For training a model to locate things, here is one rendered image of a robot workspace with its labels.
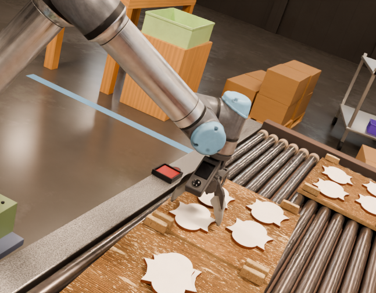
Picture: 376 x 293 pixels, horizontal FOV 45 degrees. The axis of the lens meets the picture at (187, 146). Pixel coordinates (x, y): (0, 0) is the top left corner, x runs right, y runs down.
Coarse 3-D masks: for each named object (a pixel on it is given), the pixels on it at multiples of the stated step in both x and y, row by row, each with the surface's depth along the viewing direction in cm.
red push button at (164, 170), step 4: (160, 168) 148; (164, 168) 149; (168, 168) 150; (160, 172) 146; (164, 172) 147; (168, 172) 147; (172, 172) 148; (176, 172) 149; (168, 176) 145; (172, 176) 146
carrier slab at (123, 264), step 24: (120, 240) 109; (144, 240) 112; (168, 240) 114; (96, 264) 100; (120, 264) 102; (144, 264) 104; (192, 264) 109; (216, 264) 112; (72, 288) 92; (96, 288) 93; (120, 288) 95; (144, 288) 97; (216, 288) 104; (240, 288) 106; (264, 288) 109
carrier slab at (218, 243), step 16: (240, 192) 148; (160, 208) 126; (176, 208) 129; (208, 208) 134; (240, 208) 139; (224, 224) 128; (272, 224) 136; (288, 224) 138; (192, 240) 117; (208, 240) 119; (224, 240) 122; (288, 240) 131; (224, 256) 115; (240, 256) 117; (256, 256) 119; (272, 256) 121; (272, 272) 115
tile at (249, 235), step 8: (240, 224) 129; (248, 224) 130; (256, 224) 131; (232, 232) 124; (240, 232) 125; (248, 232) 127; (256, 232) 128; (264, 232) 129; (232, 240) 122; (240, 240) 122; (248, 240) 123; (256, 240) 124; (264, 240) 125; (272, 240) 127; (248, 248) 121
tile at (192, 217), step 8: (184, 208) 128; (192, 208) 129; (200, 208) 130; (176, 216) 123; (184, 216) 124; (192, 216) 126; (200, 216) 127; (208, 216) 128; (176, 224) 121; (184, 224) 121; (192, 224) 122; (200, 224) 123; (208, 224) 124; (192, 232) 121
